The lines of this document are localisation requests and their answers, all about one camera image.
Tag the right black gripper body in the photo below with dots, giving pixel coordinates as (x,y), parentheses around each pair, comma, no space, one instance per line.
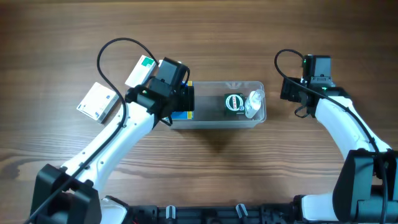
(288,90)

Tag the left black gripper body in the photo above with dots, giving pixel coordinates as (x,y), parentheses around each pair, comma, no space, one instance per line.
(188,98)

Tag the blue yellow VapoDrops box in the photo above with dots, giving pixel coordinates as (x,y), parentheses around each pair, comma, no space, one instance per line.
(183,115)

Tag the clear plastic container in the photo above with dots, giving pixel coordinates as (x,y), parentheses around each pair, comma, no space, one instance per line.
(209,106)

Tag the clear spray bottle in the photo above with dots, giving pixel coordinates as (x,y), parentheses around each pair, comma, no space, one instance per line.
(253,103)

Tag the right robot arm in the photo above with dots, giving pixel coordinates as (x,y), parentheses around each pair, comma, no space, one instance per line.
(366,189)

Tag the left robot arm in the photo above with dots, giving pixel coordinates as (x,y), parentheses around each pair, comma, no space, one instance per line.
(70,193)

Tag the white box green corner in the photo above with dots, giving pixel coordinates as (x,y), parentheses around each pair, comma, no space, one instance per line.
(141,71)

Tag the white medicine box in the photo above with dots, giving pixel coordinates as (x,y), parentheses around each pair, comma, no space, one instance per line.
(98,102)

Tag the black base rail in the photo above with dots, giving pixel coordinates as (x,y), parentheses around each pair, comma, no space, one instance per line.
(241,213)

